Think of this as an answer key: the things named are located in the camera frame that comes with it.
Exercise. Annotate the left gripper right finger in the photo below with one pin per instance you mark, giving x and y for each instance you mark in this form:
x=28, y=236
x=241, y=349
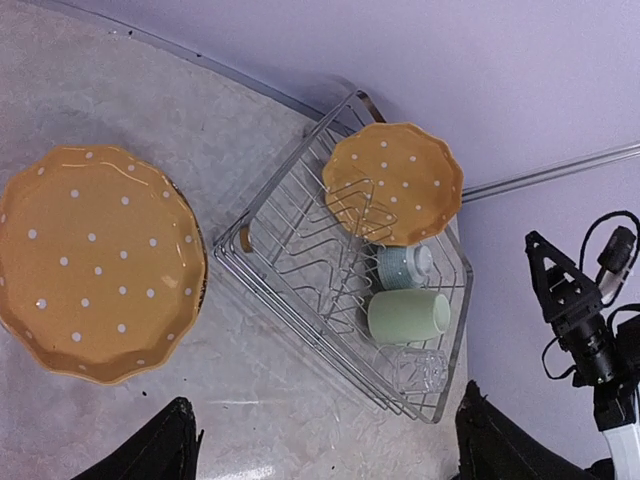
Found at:
x=491, y=446

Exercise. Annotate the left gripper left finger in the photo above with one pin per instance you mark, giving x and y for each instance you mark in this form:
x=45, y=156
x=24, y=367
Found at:
x=166, y=447

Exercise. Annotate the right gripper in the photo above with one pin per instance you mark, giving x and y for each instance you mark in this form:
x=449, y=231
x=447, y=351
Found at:
x=570, y=301

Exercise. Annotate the yellow polka dot plate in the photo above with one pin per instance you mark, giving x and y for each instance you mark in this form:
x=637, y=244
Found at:
x=393, y=184
x=88, y=272

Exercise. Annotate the blue polka dot plate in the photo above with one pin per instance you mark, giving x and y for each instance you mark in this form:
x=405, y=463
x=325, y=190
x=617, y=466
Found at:
x=190, y=249

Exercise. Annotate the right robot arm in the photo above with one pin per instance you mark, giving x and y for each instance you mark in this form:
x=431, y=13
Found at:
x=616, y=404

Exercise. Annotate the clear glass cup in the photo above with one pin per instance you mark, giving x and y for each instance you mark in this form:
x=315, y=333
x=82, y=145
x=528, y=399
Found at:
x=411, y=370

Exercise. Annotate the pale green mug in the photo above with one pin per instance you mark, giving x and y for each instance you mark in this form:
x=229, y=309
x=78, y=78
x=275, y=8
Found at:
x=404, y=316

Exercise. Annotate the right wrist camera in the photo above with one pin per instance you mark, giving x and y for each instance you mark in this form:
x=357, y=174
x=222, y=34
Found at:
x=614, y=262

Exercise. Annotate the right aluminium corner post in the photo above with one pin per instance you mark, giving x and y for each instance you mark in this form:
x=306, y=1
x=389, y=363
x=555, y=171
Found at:
x=556, y=171

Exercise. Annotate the metal wire dish rack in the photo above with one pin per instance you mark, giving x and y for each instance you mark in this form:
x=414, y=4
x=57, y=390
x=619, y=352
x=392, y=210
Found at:
x=291, y=252

